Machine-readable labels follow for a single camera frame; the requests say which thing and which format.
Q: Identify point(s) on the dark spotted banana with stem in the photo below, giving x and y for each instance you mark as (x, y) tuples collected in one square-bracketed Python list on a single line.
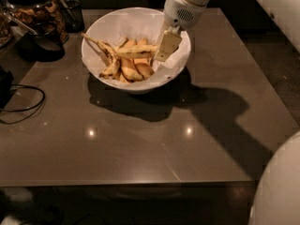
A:
[(113, 70)]

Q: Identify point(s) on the glass jar at left edge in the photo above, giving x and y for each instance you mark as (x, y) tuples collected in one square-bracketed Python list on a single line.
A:
[(6, 34)]

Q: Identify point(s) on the long spotted banana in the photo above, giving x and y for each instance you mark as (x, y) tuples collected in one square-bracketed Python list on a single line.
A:
[(137, 51)]

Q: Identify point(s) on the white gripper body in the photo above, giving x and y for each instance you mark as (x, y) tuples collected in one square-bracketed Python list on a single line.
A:
[(180, 13)]

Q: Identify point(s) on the glass jar with black lid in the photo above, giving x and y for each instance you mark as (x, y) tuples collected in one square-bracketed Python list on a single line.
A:
[(33, 12)]

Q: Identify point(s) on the orange banana right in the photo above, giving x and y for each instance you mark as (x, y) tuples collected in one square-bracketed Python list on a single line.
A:
[(143, 66)]

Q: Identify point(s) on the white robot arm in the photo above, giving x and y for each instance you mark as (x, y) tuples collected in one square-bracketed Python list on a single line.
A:
[(277, 197)]

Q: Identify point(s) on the orange banana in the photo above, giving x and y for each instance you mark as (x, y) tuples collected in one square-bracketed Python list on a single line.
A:
[(143, 66), (128, 68)]

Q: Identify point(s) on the white bowl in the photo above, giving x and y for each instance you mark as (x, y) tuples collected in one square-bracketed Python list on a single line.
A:
[(103, 22)]

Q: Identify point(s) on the black mesh pen holder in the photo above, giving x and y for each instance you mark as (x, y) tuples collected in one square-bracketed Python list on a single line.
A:
[(72, 15)]

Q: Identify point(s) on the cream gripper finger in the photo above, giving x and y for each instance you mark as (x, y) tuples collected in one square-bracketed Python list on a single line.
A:
[(168, 42)]

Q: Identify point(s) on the orange banana left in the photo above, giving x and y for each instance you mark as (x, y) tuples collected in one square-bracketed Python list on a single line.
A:
[(128, 68)]

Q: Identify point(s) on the black mesh cup front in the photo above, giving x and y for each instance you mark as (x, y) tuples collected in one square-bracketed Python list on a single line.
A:
[(44, 46)]

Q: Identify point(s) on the black device at left edge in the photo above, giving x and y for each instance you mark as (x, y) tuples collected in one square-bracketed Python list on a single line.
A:
[(6, 79)]

